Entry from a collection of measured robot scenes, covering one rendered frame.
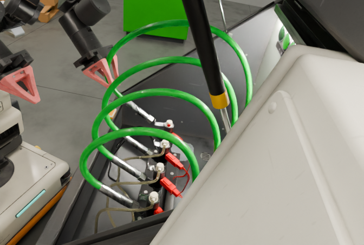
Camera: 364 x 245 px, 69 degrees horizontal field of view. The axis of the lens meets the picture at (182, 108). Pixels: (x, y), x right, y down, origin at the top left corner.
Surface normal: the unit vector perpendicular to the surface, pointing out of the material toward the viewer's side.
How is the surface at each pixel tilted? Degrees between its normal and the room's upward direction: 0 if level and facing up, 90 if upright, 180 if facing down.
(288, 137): 76
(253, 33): 90
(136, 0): 90
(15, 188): 0
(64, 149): 0
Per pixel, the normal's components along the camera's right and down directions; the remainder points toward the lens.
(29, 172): 0.15, -0.79
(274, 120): -0.92, -0.36
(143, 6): -0.01, 0.60
